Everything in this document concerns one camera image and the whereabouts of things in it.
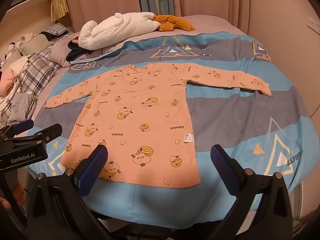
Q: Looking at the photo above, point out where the white wall socket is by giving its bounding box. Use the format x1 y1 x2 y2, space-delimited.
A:
308 16 320 34

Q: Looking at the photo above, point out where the dark navy garment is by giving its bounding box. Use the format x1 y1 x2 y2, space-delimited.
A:
66 41 93 62

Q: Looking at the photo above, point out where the grey garment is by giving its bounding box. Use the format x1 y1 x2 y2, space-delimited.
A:
9 92 37 125

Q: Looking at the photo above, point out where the person's left hand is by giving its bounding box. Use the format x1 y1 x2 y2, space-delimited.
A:
0 177 25 212

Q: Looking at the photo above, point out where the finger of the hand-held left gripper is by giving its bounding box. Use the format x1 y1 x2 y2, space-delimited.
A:
5 123 63 146
0 119 34 140

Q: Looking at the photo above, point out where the blue grey patterned bedspread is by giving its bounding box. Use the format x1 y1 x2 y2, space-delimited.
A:
30 27 318 227

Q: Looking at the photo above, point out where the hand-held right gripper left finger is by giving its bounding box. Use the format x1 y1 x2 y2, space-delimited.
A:
25 144 113 240

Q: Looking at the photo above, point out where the pink garment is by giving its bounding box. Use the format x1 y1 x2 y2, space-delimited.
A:
0 67 20 93

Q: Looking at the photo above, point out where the yellow fringed hanging cloth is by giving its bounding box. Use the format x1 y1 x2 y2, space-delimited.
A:
51 0 69 22

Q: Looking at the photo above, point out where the white plush goose toy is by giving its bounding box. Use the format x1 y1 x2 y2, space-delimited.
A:
78 12 195 50

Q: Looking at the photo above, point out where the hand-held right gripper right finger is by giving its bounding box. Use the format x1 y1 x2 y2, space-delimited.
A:
211 144 293 240

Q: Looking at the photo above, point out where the grey pillow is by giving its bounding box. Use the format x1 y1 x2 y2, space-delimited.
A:
49 33 75 68

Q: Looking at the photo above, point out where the lilac bed sheet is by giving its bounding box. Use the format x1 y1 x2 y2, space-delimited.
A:
75 14 247 55

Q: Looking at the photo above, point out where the pink cartoon print shirt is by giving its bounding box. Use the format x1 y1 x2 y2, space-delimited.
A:
46 64 272 188

